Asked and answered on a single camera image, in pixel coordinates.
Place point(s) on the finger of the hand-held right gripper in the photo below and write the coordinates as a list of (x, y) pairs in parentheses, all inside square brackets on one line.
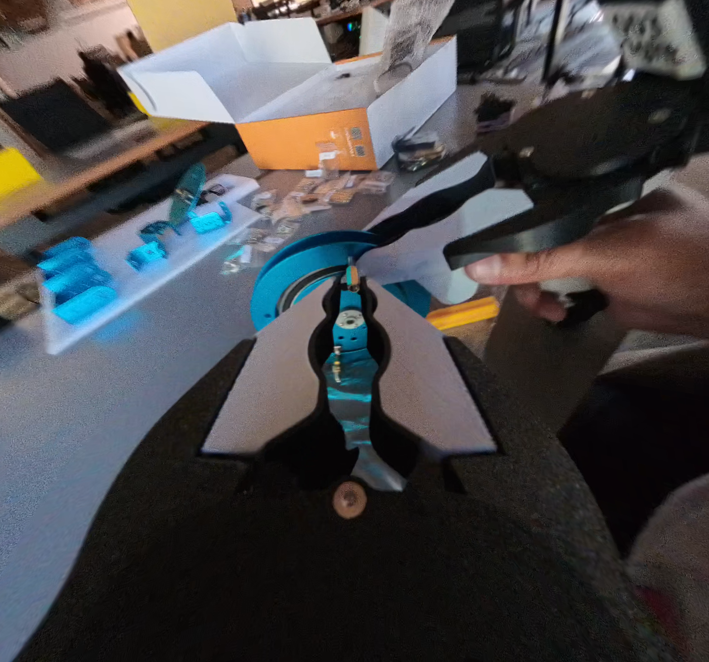
[(487, 213), (443, 180)]

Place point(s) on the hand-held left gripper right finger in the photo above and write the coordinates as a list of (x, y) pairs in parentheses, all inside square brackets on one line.
[(432, 390)]

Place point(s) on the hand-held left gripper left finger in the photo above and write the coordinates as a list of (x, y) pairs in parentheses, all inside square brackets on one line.
[(266, 390)]

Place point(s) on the blue round turntable base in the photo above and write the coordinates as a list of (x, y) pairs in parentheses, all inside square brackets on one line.
[(288, 263)]

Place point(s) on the grey desk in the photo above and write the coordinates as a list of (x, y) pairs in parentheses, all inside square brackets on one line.
[(111, 396)]

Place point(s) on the wood-edged desk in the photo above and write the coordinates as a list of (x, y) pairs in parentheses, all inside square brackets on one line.
[(83, 180), (349, 11)]

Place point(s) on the person's right hand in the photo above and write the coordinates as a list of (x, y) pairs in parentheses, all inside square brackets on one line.
[(653, 269)]

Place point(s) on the bag of black parts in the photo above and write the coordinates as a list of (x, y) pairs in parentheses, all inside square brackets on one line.
[(418, 150)]

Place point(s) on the large clear plastic bag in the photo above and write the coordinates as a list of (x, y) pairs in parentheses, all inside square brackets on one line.
[(354, 424)]

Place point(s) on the yellow tool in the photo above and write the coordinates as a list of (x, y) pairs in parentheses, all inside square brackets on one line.
[(465, 312)]

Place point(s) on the pile of small screw bags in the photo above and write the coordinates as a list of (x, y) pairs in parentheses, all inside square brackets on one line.
[(321, 197)]

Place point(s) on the white foam sheet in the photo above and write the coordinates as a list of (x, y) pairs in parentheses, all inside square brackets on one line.
[(166, 285)]

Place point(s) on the orange and white cardboard box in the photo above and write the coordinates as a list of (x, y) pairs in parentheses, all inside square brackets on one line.
[(299, 141)]

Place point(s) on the clear bubble bag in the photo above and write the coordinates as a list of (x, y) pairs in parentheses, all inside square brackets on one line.
[(415, 30)]

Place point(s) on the black office chair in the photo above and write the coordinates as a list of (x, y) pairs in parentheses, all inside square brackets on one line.
[(460, 8)]

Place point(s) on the blue oval metal plate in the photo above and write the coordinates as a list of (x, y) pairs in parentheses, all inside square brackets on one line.
[(188, 191)]

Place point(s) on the yellow box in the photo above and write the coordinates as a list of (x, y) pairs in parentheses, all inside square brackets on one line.
[(139, 104)]

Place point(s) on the yellow tray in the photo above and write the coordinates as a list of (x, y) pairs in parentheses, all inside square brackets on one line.
[(19, 172)]

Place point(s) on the wide blue perforated bracket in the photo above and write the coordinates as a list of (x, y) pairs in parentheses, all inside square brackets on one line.
[(208, 222)]

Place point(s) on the small blue angle bracket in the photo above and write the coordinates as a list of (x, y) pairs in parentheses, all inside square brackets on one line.
[(147, 256)]

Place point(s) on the teal multi-hole metal bracket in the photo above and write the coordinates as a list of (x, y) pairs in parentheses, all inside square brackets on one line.
[(158, 230)]

